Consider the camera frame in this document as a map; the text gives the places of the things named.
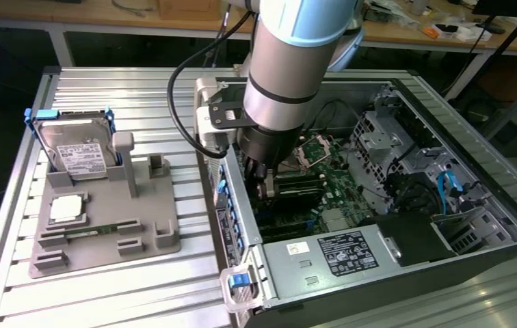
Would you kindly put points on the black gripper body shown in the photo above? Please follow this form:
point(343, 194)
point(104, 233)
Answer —
point(267, 145)

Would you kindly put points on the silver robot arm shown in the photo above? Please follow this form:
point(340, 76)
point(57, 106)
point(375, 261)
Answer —
point(280, 68)

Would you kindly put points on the CPU socket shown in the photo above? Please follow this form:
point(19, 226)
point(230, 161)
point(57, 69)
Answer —
point(292, 167)

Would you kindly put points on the blue card retention clip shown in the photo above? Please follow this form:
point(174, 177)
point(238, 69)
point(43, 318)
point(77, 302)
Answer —
point(230, 204)
point(236, 229)
point(240, 243)
point(220, 188)
point(232, 217)

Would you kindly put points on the metal socket cover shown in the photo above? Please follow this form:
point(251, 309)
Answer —
point(315, 150)

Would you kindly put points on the green motherboard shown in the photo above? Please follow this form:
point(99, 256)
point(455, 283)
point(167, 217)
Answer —
point(340, 184)

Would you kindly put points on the silver chipset heat sink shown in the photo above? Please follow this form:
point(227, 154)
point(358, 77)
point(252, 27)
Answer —
point(335, 220)

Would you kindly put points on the grey metal disk bay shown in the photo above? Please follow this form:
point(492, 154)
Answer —
point(372, 140)

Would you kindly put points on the grey power supply unit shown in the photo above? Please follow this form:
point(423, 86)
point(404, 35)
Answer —
point(286, 273)

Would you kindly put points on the grey parts rack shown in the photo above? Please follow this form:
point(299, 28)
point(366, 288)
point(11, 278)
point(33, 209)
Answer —
point(116, 212)

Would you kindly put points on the green RAM stick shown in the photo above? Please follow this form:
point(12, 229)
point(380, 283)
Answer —
point(89, 231)

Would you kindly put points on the silver hard disk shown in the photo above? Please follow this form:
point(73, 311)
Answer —
point(75, 143)

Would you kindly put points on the silver CPU chip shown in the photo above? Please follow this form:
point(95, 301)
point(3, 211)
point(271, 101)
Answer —
point(67, 207)

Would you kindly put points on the black open PC case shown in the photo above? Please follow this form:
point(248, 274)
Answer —
point(422, 290)

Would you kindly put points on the small orange box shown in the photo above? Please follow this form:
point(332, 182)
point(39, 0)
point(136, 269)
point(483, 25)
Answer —
point(430, 31)

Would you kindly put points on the blue disk carrier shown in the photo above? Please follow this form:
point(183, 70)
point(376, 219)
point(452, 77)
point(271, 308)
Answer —
point(44, 113)

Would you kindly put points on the black monitor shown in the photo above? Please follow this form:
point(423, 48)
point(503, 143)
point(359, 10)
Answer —
point(504, 7)

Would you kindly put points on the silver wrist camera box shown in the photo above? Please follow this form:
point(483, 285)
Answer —
point(208, 136)

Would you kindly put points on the wooden desk white frame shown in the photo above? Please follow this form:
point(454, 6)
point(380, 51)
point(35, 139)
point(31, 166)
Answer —
point(390, 36)
point(80, 17)

